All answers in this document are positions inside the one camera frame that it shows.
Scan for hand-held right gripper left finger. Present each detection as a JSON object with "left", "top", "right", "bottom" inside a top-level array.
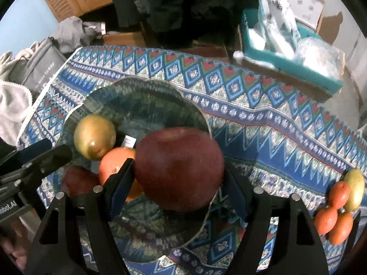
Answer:
[{"left": 26, "top": 157, "right": 136, "bottom": 275}]

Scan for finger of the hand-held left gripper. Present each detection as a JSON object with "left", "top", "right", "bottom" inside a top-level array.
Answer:
[
  {"left": 17, "top": 145, "right": 73, "bottom": 191},
  {"left": 0, "top": 138, "right": 53, "bottom": 175}
]

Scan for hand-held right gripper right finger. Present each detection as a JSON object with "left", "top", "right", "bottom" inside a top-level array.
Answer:
[{"left": 224, "top": 163, "right": 329, "bottom": 275}]

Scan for dark red apple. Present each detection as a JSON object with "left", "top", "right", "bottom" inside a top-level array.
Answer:
[{"left": 60, "top": 165, "right": 100, "bottom": 197}]

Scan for yellow pear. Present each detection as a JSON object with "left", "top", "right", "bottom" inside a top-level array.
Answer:
[
  {"left": 342, "top": 168, "right": 365, "bottom": 212},
  {"left": 73, "top": 114, "right": 117, "bottom": 161}
]

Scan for small orange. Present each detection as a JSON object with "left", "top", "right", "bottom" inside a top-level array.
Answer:
[
  {"left": 314, "top": 206, "right": 338, "bottom": 235},
  {"left": 328, "top": 181, "right": 351, "bottom": 209}
]

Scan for green glass bowl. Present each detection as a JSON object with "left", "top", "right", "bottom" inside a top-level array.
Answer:
[{"left": 56, "top": 77, "right": 221, "bottom": 264}]

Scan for white hoodie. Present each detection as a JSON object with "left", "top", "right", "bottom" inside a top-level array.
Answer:
[{"left": 0, "top": 50, "right": 33, "bottom": 146}]

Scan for blue patterned tablecloth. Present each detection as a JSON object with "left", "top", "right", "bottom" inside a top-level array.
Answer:
[{"left": 16, "top": 44, "right": 367, "bottom": 275}]

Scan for grey tote bag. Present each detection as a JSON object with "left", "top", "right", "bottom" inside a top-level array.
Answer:
[{"left": 8, "top": 36, "right": 69, "bottom": 95}]

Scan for brown cardboard box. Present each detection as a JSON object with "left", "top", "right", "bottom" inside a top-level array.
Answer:
[{"left": 229, "top": 54, "right": 336, "bottom": 104}]

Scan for grey crumpled cloth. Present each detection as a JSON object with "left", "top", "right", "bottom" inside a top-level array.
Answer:
[{"left": 50, "top": 16, "right": 102, "bottom": 53}]

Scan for wooden drawer box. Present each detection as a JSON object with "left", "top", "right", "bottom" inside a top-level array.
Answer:
[{"left": 102, "top": 31, "right": 150, "bottom": 48}]

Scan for teal storage box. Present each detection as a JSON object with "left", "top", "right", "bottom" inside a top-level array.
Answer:
[{"left": 240, "top": 8, "right": 344, "bottom": 95}]

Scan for clear plastic bags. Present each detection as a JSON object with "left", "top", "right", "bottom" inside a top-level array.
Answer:
[{"left": 294, "top": 36, "right": 345, "bottom": 78}]

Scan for grey jacket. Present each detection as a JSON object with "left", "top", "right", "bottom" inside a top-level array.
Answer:
[{"left": 110, "top": 0, "right": 150, "bottom": 29}]

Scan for white printed rice bag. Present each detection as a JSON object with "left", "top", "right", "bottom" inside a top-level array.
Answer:
[{"left": 247, "top": 0, "right": 301, "bottom": 58}]

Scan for black hooded jacket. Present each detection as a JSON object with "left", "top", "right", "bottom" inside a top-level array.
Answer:
[{"left": 109, "top": 0, "right": 244, "bottom": 46}]

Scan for white patterned basket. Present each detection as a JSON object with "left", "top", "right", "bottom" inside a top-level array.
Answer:
[{"left": 282, "top": 0, "right": 326, "bottom": 30}]

